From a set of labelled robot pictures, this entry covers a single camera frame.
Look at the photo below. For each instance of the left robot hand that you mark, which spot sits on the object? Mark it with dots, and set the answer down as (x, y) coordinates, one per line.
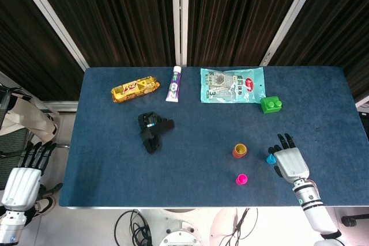
(20, 188)

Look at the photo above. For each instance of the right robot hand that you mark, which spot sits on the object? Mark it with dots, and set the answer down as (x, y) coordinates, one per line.
(291, 162)

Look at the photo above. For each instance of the cyan cup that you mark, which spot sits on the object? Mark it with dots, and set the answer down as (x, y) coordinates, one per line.
(270, 159)

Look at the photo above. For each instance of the magenta cup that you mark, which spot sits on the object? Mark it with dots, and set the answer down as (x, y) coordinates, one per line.
(241, 179)

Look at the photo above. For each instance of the yellow cup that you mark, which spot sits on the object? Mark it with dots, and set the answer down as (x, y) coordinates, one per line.
(240, 149)

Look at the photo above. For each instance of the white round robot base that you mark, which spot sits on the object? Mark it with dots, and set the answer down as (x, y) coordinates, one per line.
(180, 237)

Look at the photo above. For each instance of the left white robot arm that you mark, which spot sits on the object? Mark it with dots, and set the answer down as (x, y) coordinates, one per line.
(11, 226)

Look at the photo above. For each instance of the large orange cup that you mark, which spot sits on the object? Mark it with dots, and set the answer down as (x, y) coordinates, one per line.
(239, 156)

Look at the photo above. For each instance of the white black sneaker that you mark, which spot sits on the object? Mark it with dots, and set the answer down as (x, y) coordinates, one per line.
(47, 205)

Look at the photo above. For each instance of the grey mesh chair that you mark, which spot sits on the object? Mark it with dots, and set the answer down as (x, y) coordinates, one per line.
(10, 145)

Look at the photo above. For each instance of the green toy building block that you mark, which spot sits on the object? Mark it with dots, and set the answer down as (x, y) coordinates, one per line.
(271, 105)

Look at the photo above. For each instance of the black caster wheel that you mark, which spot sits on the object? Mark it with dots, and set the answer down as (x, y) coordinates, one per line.
(349, 221)

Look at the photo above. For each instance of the teal dishcloth package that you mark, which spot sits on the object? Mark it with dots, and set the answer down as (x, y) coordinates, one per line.
(222, 84)

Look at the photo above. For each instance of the blue table cloth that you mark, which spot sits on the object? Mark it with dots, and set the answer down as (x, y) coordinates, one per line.
(184, 177)

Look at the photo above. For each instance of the purple white toothpaste tube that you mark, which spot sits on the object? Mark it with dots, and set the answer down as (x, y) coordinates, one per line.
(173, 87)

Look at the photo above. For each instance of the yellow biscuit package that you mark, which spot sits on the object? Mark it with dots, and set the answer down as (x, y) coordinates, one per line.
(134, 89)

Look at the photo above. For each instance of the dark pleated curtain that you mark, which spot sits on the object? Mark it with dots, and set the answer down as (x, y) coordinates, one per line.
(121, 18)

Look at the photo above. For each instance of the white frame post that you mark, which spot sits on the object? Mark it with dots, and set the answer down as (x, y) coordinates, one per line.
(54, 24)
(288, 18)
(179, 18)

